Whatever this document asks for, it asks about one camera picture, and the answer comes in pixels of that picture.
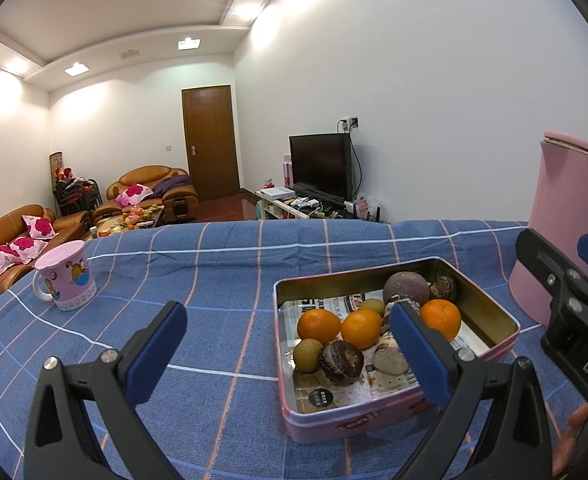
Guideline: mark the large purple sweet potato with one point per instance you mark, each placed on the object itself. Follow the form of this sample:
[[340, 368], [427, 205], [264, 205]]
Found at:
[[405, 287]]

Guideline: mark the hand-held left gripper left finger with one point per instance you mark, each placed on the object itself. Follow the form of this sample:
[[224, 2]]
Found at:
[[156, 355]]

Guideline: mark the brown kiwi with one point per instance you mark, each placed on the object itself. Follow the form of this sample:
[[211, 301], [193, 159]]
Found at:
[[372, 305], [306, 352]]

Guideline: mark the white pink plastic bag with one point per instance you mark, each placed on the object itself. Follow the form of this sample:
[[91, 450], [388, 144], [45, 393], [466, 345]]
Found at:
[[366, 205]]

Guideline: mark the rolled patterned rug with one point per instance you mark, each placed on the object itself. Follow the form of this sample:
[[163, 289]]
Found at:
[[55, 162]]

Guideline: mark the purple cut sugarcane piece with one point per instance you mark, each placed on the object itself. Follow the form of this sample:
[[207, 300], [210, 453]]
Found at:
[[399, 299]]

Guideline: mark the black chairs with clothes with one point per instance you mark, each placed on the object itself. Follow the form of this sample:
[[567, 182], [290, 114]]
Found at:
[[76, 192]]

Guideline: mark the orange leather sofa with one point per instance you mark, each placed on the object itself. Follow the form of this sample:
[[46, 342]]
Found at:
[[14, 250]]

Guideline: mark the white television stand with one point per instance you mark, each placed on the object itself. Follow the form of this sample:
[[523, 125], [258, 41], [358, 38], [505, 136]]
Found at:
[[294, 205]]

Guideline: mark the pink cartoon mug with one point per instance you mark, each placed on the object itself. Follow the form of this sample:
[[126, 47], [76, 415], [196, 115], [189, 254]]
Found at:
[[66, 280]]

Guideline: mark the dark brown taro root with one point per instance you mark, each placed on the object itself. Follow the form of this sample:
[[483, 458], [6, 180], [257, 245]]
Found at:
[[444, 287], [343, 362]]

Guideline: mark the purple blanket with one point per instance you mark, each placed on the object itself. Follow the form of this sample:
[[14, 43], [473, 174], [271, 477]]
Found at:
[[171, 183]]

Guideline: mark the blue plaid tablecloth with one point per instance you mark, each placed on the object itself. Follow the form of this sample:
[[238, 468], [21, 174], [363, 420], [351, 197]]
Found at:
[[224, 270]]

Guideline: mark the wall power socket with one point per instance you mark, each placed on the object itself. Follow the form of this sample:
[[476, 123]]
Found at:
[[348, 122]]

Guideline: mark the pink floral cushion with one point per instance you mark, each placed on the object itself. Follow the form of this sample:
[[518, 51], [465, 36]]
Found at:
[[1, 257], [39, 227], [24, 245], [134, 192]]

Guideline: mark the person's right hand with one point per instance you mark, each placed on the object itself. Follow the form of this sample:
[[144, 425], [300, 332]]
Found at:
[[574, 417]]

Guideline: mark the tall pink box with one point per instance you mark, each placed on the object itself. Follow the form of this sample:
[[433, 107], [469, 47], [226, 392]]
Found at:
[[286, 170]]

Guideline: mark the orange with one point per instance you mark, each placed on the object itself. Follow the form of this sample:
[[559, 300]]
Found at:
[[440, 319], [318, 325], [361, 328]]

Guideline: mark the cluttered coffee table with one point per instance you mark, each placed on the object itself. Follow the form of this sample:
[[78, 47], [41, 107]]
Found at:
[[126, 220]]

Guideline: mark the printed paper leaflet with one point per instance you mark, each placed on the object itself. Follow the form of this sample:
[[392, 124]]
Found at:
[[466, 342]]

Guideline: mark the square ceiling light panel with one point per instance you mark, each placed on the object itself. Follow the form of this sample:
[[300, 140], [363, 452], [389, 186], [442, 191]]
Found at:
[[76, 67], [189, 42]]

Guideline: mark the cut taro piece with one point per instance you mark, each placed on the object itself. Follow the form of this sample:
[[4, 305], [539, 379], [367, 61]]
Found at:
[[388, 357]]

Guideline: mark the pink electric kettle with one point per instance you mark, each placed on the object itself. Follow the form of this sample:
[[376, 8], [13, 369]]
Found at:
[[549, 220]]

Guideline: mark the brown wooden door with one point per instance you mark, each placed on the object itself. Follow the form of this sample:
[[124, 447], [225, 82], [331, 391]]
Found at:
[[210, 142]]

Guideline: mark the black flat television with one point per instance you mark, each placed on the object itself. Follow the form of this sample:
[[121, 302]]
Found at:
[[321, 165]]

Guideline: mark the ceiling air vent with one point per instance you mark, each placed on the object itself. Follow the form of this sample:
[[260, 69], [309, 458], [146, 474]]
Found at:
[[129, 53]]

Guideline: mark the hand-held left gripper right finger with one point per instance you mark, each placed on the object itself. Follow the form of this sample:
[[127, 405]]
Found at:
[[419, 355]]

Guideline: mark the white set-top box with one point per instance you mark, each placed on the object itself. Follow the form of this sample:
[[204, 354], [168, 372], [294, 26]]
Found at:
[[276, 192]]

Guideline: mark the pink tin box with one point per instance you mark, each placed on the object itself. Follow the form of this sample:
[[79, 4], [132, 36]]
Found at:
[[324, 425]]

